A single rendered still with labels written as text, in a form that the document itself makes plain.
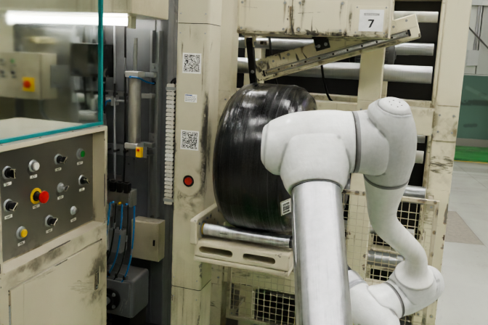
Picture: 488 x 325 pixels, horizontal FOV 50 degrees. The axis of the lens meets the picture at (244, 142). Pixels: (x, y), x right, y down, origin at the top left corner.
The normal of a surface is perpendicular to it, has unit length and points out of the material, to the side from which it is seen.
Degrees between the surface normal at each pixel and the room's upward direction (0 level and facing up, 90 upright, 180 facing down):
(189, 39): 90
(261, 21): 90
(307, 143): 59
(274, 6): 90
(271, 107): 41
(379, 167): 120
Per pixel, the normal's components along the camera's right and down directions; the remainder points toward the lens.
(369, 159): 0.09, 0.51
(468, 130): -0.15, 0.15
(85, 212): 0.95, 0.09
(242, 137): -0.27, -0.25
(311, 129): -0.10, -0.43
